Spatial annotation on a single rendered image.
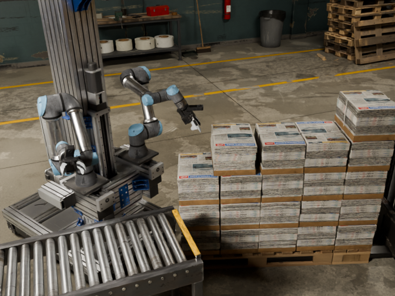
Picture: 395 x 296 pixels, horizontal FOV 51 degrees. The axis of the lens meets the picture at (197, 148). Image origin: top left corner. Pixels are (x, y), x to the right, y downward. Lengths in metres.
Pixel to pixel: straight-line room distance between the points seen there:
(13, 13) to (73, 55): 6.21
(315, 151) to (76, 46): 1.70
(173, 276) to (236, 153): 0.97
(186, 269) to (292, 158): 1.11
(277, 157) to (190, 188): 0.62
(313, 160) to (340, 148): 0.19
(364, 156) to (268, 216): 0.78
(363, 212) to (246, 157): 1.00
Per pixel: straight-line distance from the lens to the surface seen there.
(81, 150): 2.53
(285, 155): 2.81
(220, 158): 2.75
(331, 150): 2.87
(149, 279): 2.15
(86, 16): 2.84
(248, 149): 2.73
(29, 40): 9.04
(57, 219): 3.69
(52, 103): 2.60
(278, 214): 3.05
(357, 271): 3.48
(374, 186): 3.14
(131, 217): 2.53
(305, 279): 3.32
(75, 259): 2.32
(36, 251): 2.45
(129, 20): 8.31
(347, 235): 3.34
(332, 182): 3.01
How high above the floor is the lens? 2.29
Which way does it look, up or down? 27 degrees down
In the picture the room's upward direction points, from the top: 1 degrees counter-clockwise
